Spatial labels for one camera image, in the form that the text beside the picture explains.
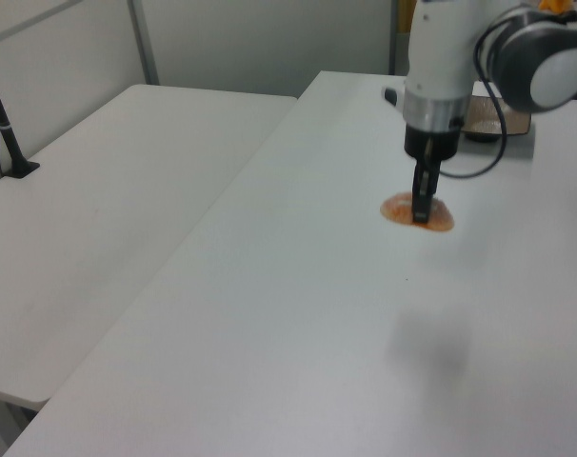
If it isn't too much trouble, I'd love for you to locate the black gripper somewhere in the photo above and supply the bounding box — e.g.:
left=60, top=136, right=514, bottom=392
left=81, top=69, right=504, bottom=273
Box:
left=404, top=124, right=462, bottom=226

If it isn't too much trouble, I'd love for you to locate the orange translucent object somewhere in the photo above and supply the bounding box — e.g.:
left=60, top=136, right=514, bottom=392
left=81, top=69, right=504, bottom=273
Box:
left=380, top=189, right=457, bottom=235

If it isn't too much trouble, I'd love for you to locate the square brown ceramic plate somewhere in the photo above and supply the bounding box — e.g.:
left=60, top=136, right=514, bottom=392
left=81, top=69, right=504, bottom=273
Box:
left=461, top=93, right=532, bottom=144

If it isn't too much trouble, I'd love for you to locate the black pole stand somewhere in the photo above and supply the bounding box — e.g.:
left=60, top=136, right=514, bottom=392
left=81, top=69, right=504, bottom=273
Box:
left=0, top=50, right=41, bottom=180

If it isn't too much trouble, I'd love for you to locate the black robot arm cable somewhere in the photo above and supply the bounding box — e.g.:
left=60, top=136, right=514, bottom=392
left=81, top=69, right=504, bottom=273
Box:
left=438, top=18, right=509, bottom=180

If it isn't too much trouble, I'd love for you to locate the grey partition post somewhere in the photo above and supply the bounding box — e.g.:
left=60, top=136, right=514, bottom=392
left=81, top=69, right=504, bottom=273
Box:
left=128, top=0, right=160, bottom=87
left=388, top=0, right=400, bottom=75

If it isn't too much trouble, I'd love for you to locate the grey partition rail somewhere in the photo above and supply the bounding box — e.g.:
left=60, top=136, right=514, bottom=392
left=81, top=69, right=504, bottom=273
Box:
left=0, top=0, right=86, bottom=49

